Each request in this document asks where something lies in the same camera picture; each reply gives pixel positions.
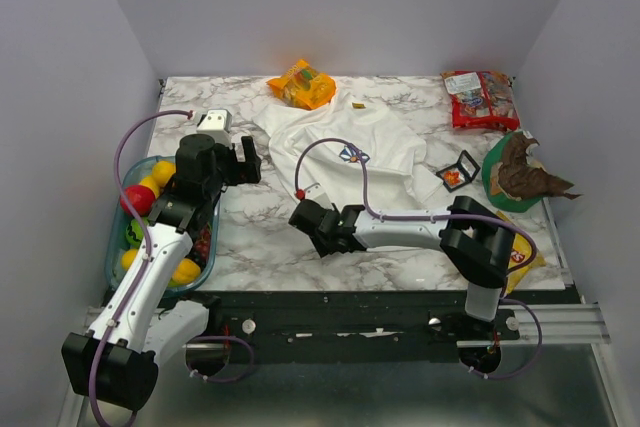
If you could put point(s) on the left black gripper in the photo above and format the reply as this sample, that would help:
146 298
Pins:
243 172

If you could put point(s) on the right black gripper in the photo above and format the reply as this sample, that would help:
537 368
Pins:
321 248

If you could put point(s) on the white t-shirt daisy print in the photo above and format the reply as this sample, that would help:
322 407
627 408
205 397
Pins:
327 147

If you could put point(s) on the red maple leaf brooch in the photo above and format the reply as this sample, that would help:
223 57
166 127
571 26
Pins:
452 178

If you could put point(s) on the black brooch display box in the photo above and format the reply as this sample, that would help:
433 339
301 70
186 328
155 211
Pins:
468 168

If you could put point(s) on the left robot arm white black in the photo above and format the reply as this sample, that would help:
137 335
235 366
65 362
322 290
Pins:
150 247

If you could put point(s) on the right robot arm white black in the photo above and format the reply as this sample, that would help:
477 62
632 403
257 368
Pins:
478 243

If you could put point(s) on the orange gummy candy bag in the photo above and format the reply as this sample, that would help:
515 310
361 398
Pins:
303 87

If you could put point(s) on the yellow orange fruit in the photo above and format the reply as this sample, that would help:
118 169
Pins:
162 172

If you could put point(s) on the dark red grapes bunch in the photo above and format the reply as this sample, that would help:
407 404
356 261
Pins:
201 247

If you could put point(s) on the yellow banana fruit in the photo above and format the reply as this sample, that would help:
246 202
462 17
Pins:
151 184

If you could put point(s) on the clear teal fruit container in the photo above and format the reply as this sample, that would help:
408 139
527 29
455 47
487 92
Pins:
117 245

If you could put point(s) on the red apple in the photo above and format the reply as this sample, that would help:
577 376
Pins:
137 198

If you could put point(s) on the green striped fruit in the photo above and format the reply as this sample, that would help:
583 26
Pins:
134 234

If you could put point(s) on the yellow Lays chips bag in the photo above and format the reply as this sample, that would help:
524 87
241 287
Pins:
521 262

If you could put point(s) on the red candy bag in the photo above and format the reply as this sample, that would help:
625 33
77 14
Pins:
481 100

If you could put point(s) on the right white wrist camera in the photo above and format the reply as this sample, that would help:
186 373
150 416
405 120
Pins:
315 193

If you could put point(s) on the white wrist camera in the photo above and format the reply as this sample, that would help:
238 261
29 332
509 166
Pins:
215 123
315 193

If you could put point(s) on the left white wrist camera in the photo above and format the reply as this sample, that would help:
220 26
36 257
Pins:
215 123

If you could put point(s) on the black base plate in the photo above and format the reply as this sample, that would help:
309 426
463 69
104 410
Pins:
328 328

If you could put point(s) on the aluminium rail frame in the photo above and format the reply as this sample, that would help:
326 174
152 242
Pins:
586 325

